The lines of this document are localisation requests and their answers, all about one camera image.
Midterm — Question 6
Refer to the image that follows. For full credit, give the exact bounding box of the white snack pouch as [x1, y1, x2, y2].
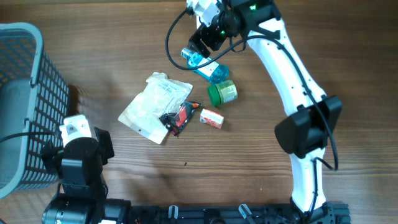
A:
[118, 72, 193, 144]

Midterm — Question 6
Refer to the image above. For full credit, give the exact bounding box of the teal Listerine mouthwash bottle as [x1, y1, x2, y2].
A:
[181, 48, 229, 84]

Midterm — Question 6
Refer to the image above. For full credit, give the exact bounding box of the grey plastic mesh basket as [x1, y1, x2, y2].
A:
[1, 22, 70, 198]

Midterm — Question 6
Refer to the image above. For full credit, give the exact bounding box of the black left camera cable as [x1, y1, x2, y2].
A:
[0, 131, 62, 144]

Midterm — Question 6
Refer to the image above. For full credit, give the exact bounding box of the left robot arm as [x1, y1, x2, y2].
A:
[40, 128, 131, 224]

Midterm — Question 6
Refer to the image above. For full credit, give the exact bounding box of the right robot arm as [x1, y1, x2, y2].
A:
[186, 1, 342, 223]

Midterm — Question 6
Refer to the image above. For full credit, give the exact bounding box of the green lidded jar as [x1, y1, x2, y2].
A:
[208, 80, 238, 106]

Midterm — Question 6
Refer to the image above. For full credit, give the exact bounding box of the black right camera cable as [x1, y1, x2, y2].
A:
[164, 8, 340, 218]

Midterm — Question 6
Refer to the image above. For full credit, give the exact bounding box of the red Kleenex tissue pack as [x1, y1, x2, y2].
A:
[200, 108, 224, 129]

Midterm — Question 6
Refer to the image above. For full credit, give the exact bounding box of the dark red snack packet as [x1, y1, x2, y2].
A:
[159, 101, 201, 136]

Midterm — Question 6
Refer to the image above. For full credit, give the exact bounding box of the black camera cable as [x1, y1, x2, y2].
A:
[164, 8, 340, 218]
[0, 131, 62, 144]

